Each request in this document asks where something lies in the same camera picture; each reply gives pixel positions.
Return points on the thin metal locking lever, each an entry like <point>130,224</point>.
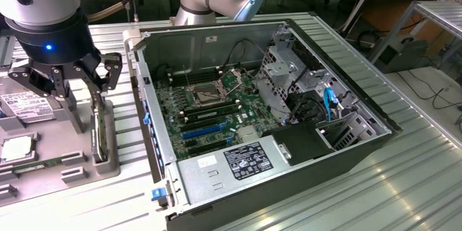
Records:
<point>187,79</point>

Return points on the green RAM stick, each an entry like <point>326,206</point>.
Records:
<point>43,164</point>

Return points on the white case sticker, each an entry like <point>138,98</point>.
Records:
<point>211,39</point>

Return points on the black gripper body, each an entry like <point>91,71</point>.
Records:
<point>54,39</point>

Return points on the long black expansion slot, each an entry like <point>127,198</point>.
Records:
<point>200,127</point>
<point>207,147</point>

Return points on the short black expansion slot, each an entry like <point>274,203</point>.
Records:
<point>191,142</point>

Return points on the aluminium frame profile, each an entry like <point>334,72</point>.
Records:
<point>7,52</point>

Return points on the silver chipset heatsink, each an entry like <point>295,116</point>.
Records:
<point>249,133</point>

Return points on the metal frame table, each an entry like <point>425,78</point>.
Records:
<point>439,14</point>

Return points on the dark grey box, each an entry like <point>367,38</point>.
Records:
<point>401,55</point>

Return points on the grey power supply unit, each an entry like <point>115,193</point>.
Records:
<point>202,177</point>

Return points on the CPU socket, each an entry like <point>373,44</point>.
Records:
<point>206,95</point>

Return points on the grey parts rack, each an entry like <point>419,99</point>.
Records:
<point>54,144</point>

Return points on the blue case latch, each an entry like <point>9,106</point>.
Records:
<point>156,194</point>

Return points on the black plastic shroud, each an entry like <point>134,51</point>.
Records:
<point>299,141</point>

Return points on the silver CPU chip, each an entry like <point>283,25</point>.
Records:
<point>16,147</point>

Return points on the hard disk with blue rails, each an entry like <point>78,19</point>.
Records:
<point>26,106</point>

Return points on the metal socket cover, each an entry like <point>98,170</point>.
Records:
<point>231,79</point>

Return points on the black RAM slot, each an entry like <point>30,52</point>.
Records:
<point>202,79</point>
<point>212,112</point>
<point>202,70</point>
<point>202,76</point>
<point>212,105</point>
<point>212,109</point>
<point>202,73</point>
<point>212,115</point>

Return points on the metal disk bay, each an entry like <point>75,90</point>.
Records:
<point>346,133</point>

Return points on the open black PC case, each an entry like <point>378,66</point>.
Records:
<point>289,187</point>

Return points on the silver drive cage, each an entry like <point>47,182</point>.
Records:
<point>278,71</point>

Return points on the NVIDIA graphics card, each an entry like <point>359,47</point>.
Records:
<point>99,128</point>

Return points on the grey corner fixture block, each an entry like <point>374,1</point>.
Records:
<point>131,36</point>

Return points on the green motherboard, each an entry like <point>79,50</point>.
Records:
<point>249,106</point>

